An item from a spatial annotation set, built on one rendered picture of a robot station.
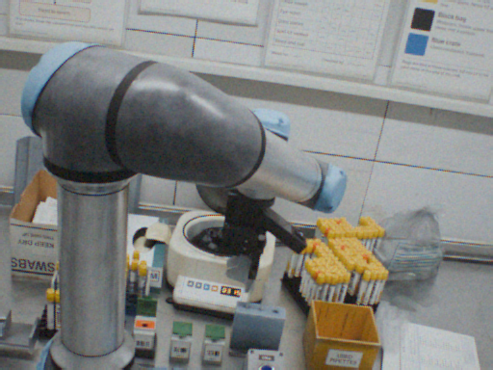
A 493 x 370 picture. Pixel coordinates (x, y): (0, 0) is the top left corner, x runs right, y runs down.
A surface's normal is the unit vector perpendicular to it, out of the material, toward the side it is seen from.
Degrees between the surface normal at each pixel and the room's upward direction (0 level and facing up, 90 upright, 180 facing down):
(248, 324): 90
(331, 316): 90
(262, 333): 90
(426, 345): 0
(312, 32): 93
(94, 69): 35
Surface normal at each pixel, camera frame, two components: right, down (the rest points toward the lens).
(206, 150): 0.42, 0.42
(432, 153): 0.04, 0.43
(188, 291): 0.09, -0.64
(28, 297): 0.15, -0.90
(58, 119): -0.50, 0.33
